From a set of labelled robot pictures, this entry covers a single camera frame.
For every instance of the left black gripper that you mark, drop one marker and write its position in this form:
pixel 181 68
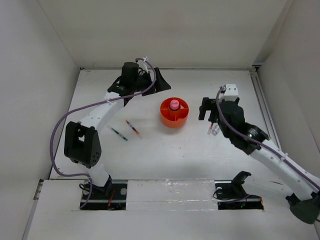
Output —
pixel 160 85

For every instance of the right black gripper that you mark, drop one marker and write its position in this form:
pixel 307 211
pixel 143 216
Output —
pixel 208 104

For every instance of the pink capped glue bottle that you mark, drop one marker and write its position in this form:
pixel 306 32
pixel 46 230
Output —
pixel 174 105

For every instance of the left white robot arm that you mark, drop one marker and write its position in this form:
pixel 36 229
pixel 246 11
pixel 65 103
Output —
pixel 82 143

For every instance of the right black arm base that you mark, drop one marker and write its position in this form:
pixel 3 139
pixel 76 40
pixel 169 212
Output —
pixel 230 194

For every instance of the clear blue spray bottle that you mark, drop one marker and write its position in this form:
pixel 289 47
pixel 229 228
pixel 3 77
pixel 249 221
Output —
pixel 215 129

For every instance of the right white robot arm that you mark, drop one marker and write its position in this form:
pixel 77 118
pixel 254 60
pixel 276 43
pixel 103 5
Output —
pixel 304 202

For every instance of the orange round divided container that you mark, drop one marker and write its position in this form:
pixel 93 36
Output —
pixel 174 119

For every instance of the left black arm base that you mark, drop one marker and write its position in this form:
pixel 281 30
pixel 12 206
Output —
pixel 111 197

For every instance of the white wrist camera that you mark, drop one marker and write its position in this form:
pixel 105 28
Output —
pixel 142 66
pixel 229 92

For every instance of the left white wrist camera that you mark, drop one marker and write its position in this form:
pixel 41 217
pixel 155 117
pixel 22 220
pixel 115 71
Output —
pixel 142 66

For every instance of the green pen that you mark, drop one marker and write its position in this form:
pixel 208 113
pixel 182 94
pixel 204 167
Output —
pixel 119 134

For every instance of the orange capped red pen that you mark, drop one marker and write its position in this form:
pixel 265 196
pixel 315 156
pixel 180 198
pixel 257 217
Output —
pixel 134 129

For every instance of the red pen by bottle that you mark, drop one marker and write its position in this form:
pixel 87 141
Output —
pixel 210 129

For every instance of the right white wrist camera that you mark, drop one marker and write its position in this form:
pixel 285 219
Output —
pixel 229 92

